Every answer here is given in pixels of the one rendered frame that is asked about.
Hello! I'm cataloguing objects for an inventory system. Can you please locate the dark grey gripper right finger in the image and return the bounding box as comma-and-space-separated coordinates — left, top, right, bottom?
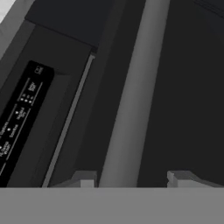
166, 170, 224, 189

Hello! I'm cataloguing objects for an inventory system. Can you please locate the black dishwasher door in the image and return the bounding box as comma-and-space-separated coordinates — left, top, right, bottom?
0, 0, 224, 189

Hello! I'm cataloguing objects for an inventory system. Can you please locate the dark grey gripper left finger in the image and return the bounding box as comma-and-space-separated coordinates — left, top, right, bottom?
50, 170, 98, 189

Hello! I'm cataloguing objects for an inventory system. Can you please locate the grey dishwasher door handle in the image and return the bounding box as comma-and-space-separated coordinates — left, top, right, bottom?
97, 0, 172, 189

